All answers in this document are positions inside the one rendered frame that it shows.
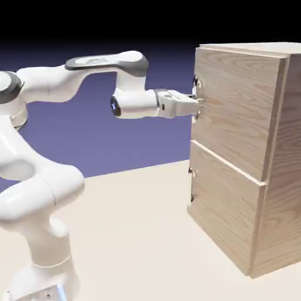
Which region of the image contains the light wood cabinet door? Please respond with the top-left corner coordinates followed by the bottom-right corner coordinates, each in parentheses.
top-left (186, 140), bottom-right (267, 276)
top-left (190, 46), bottom-right (290, 183)

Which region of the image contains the curved metal door handle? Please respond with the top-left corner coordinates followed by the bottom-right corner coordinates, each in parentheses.
top-left (191, 75), bottom-right (205, 124)
top-left (188, 166), bottom-right (198, 203)

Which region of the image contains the light wood cabinet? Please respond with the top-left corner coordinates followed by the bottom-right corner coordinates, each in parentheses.
top-left (186, 42), bottom-right (301, 279)

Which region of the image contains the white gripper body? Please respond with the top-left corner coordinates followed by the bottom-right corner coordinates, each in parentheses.
top-left (171, 90), bottom-right (200, 118)

